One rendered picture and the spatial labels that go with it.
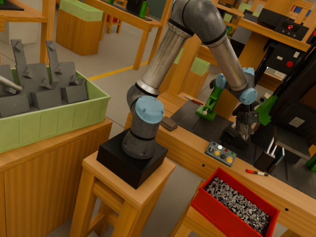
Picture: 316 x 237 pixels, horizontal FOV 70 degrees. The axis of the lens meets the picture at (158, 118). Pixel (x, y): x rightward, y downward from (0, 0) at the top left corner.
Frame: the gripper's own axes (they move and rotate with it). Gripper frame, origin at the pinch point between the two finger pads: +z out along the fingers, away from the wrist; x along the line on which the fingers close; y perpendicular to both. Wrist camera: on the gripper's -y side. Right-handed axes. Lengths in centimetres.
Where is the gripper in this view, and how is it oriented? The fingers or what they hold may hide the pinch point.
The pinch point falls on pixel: (244, 137)
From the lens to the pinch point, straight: 126.9
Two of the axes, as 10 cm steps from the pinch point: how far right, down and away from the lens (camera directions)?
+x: 9.8, -0.7, 1.7
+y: 1.8, 1.0, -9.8
